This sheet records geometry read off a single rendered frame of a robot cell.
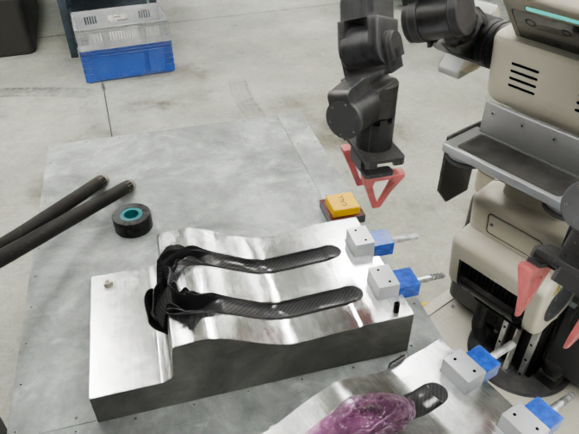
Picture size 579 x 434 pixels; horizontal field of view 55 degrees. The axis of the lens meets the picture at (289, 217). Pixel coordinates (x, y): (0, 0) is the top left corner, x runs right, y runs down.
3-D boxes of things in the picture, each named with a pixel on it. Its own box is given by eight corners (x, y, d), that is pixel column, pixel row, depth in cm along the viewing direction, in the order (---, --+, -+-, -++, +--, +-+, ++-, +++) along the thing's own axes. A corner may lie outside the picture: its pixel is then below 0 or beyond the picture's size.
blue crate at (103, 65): (167, 51, 415) (163, 21, 402) (176, 71, 384) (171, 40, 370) (82, 62, 400) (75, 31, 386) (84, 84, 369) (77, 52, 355)
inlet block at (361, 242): (409, 238, 106) (413, 216, 103) (420, 255, 102) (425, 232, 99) (345, 251, 103) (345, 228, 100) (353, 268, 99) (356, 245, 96)
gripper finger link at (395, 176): (361, 219, 88) (366, 168, 82) (345, 194, 94) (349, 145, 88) (401, 212, 90) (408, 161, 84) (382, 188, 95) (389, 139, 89)
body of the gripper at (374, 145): (365, 173, 84) (369, 129, 79) (342, 141, 92) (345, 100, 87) (404, 167, 85) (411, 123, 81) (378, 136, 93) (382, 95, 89)
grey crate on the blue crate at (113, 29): (163, 23, 402) (159, 2, 393) (172, 42, 371) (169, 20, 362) (75, 33, 387) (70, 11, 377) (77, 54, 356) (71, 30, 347)
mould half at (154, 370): (352, 251, 113) (357, 197, 104) (407, 350, 93) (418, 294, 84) (98, 300, 102) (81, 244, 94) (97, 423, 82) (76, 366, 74)
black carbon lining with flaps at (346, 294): (335, 250, 102) (338, 209, 97) (368, 313, 90) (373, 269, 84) (144, 286, 95) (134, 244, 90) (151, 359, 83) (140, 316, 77)
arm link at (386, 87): (407, 72, 81) (372, 64, 84) (383, 88, 76) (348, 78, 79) (401, 115, 85) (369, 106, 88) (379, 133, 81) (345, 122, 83)
